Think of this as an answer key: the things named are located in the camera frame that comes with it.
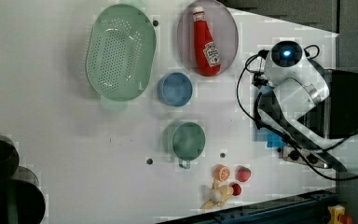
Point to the yellow banana toy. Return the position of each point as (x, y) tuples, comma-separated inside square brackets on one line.
[(219, 195)]

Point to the small red strawberry toy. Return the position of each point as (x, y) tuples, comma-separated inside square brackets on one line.
[(236, 189)]

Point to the green perforated colander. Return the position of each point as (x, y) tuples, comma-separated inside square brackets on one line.
[(120, 55)]

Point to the pink oval plate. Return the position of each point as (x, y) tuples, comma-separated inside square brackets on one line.
[(223, 29)]

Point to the blue cup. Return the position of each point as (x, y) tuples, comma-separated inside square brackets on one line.
[(175, 89)]

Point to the black cylinder base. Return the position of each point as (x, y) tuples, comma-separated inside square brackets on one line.
[(21, 199)]

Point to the blue metal frame rail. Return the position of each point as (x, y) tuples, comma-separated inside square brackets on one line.
[(306, 208)]

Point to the green cup with handle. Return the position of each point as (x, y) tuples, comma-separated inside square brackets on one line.
[(184, 141)]

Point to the yellow red clamp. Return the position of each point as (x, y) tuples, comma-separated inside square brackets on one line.
[(338, 215)]

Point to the large strawberry toy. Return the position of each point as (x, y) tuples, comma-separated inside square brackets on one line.
[(243, 174)]

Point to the orange slice toy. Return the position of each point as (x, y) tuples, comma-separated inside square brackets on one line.
[(221, 173)]

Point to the red ketchup bottle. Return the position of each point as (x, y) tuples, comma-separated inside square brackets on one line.
[(206, 51)]

